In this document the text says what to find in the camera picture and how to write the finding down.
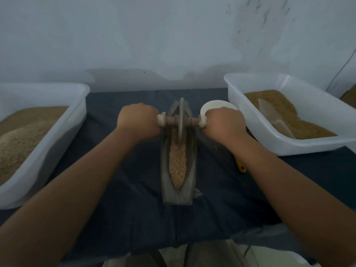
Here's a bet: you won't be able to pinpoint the person's left hand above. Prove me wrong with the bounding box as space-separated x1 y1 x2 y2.
116 102 162 142

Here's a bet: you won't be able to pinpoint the person's right hand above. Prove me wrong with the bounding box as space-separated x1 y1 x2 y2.
200 106 247 144

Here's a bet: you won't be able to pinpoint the metal grinding wheel with wooden axle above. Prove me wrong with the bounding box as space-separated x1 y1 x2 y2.
156 97 207 145

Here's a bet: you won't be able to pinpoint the person's right forearm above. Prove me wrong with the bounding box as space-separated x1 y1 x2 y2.
221 133 356 267

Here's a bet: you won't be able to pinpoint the person's left forearm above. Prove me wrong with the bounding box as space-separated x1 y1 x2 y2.
0 126 145 267

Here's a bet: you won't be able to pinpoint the small white bowl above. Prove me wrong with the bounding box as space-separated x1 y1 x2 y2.
200 100 238 118

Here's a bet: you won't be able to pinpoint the clear plastic scoop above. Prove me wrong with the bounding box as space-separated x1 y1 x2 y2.
257 98 296 139

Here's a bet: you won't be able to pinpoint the grain in grinding trough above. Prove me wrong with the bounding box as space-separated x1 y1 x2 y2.
169 128 187 189

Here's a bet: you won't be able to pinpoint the brown whole grain heap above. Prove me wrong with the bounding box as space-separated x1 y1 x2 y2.
244 90 338 140

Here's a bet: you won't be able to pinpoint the boat-shaped metal grinding trough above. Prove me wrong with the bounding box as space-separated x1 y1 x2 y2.
160 99 198 206

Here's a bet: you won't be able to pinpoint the white plastic tub with scoop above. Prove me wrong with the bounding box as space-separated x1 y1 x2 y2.
224 72 356 157

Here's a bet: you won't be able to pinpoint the dark blue table cloth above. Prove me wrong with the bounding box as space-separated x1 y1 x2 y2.
0 88 356 262

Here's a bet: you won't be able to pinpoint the ground brown grain heap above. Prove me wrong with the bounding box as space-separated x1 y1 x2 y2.
0 106 69 187

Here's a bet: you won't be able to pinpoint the person's legs in light trousers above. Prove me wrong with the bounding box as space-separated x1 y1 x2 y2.
102 240 322 267

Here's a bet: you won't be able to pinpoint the yellow handled tool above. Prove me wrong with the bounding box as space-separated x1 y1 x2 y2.
235 157 247 173

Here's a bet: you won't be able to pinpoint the thin grey cable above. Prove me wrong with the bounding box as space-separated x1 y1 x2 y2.
325 48 356 92

